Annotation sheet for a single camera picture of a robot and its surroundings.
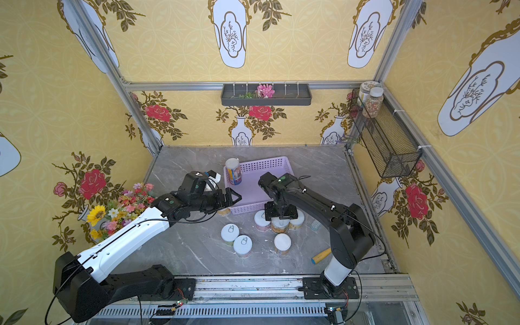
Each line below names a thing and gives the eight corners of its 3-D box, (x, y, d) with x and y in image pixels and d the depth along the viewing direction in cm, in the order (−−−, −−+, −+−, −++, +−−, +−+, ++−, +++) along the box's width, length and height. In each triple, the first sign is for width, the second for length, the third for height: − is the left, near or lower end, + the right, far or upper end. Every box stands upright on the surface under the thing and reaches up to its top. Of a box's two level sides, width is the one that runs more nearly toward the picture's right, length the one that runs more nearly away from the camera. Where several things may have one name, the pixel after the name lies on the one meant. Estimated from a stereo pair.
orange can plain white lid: (274, 256, 84) (274, 250, 78) (273, 239, 88) (274, 233, 82) (291, 256, 84) (293, 250, 78) (289, 239, 88) (291, 233, 82)
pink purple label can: (234, 258, 83) (232, 253, 78) (235, 240, 88) (234, 234, 83) (252, 258, 83) (251, 253, 78) (252, 240, 88) (252, 234, 83)
